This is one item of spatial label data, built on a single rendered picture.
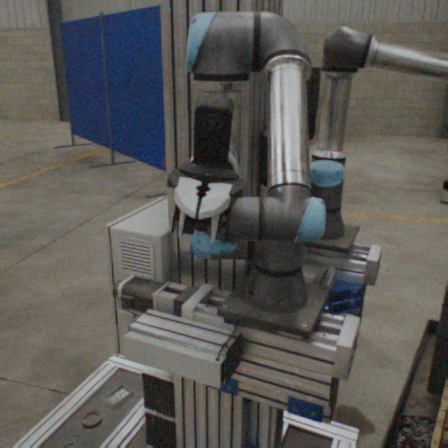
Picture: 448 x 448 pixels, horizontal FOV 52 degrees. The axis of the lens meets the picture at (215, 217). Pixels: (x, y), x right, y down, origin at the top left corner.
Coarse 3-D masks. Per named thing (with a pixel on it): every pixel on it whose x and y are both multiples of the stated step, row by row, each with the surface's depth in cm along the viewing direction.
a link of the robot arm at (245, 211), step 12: (240, 204) 75; (252, 204) 75; (240, 216) 74; (252, 216) 74; (240, 228) 75; (252, 228) 74; (204, 240) 76; (216, 240) 75; (228, 240) 76; (252, 240) 77; (204, 252) 77; (216, 252) 76; (228, 252) 77
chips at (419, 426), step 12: (408, 420) 154; (420, 420) 152; (432, 420) 151; (396, 432) 151; (408, 432) 146; (420, 432) 148; (432, 432) 146; (396, 444) 143; (408, 444) 140; (420, 444) 139
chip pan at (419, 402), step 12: (432, 336) 203; (432, 348) 195; (420, 360) 187; (420, 372) 180; (420, 384) 174; (408, 396) 168; (420, 396) 168; (432, 396) 168; (408, 408) 162; (420, 408) 162; (432, 408) 162
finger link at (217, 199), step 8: (216, 184) 52; (224, 184) 53; (232, 184) 53; (208, 192) 49; (216, 192) 49; (224, 192) 50; (208, 200) 47; (216, 200) 47; (224, 200) 48; (200, 208) 46; (208, 208) 46; (216, 208) 47; (224, 208) 49; (200, 216) 45; (208, 216) 46; (216, 216) 48; (216, 224) 50
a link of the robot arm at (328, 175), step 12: (312, 168) 146; (324, 168) 145; (336, 168) 144; (312, 180) 145; (324, 180) 143; (336, 180) 143; (312, 192) 146; (324, 192) 144; (336, 192) 145; (324, 204) 145; (336, 204) 146
